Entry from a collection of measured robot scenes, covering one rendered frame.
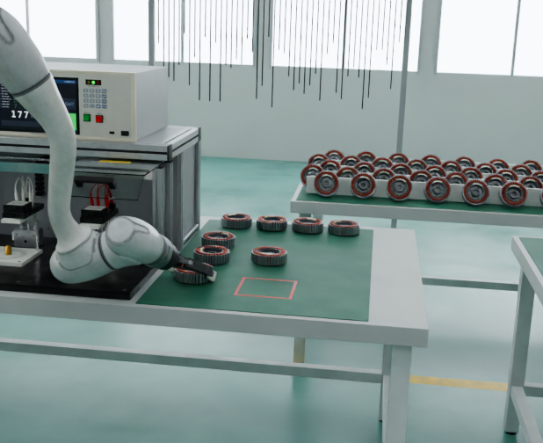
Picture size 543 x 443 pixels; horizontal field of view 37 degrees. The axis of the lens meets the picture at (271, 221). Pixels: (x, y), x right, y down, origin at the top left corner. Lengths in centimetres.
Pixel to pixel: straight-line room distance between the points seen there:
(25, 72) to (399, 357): 114
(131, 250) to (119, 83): 63
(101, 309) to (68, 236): 23
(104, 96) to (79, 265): 60
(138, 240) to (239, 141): 685
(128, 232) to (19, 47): 50
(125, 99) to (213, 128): 642
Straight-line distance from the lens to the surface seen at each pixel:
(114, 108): 247
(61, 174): 199
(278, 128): 874
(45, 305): 225
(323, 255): 264
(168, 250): 214
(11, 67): 186
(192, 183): 281
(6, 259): 249
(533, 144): 883
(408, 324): 210
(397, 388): 218
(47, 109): 190
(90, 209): 247
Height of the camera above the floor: 149
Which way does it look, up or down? 14 degrees down
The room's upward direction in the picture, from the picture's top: 2 degrees clockwise
